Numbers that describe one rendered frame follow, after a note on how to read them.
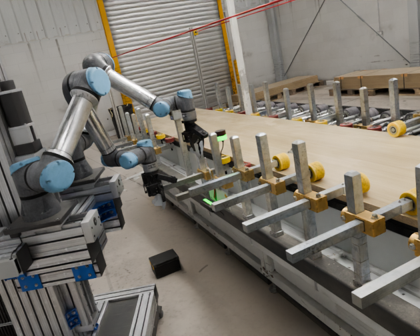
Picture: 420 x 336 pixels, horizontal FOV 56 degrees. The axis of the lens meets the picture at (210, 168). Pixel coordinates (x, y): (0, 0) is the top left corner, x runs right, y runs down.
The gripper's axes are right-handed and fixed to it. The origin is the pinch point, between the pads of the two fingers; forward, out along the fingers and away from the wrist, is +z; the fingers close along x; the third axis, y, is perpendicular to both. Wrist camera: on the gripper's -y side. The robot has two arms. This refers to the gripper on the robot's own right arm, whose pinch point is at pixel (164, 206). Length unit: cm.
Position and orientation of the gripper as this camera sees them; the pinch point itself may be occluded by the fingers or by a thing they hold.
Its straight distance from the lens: 201.5
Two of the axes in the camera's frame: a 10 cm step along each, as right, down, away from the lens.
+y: -8.9, 2.9, -3.5
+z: 1.9, 9.4, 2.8
